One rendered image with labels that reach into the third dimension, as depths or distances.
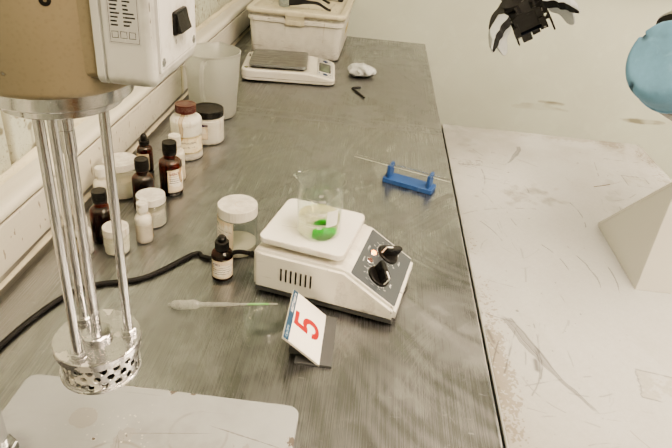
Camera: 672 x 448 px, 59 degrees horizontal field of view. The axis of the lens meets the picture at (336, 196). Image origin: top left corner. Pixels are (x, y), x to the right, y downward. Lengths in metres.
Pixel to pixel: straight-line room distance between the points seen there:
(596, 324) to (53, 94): 0.75
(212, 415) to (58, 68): 0.42
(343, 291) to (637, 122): 1.88
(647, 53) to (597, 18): 1.37
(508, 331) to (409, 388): 0.18
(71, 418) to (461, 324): 0.48
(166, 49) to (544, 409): 0.58
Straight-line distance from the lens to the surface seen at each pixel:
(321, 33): 1.87
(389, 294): 0.79
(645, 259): 0.99
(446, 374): 0.75
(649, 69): 0.97
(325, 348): 0.75
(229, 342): 0.76
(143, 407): 0.69
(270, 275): 0.81
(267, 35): 1.90
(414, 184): 1.13
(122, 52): 0.35
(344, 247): 0.78
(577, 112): 2.42
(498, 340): 0.82
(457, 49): 2.26
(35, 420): 0.70
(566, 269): 1.00
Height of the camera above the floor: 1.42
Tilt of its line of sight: 29 degrees down
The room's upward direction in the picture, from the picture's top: 5 degrees clockwise
